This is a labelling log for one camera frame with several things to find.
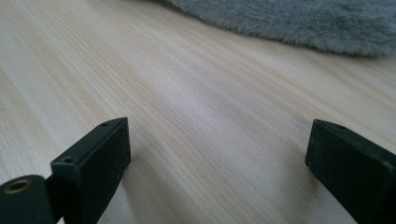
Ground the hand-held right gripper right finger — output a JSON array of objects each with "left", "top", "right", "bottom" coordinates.
[{"left": 304, "top": 119, "right": 396, "bottom": 224}]

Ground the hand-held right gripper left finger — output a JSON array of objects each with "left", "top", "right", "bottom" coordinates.
[{"left": 49, "top": 117, "right": 132, "bottom": 224}]

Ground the grey fluffy mitten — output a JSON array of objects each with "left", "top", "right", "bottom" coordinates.
[{"left": 162, "top": 0, "right": 396, "bottom": 59}]

